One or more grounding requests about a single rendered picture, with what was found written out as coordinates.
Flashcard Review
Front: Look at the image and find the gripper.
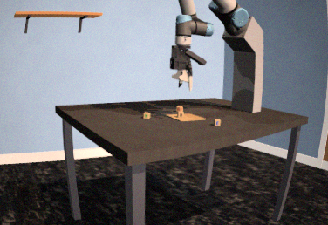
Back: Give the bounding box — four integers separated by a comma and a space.
170, 45, 193, 91

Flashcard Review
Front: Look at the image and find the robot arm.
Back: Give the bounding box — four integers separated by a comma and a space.
175, 0, 249, 65

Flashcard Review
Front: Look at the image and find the orange square mat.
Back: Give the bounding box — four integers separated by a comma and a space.
166, 113, 204, 121

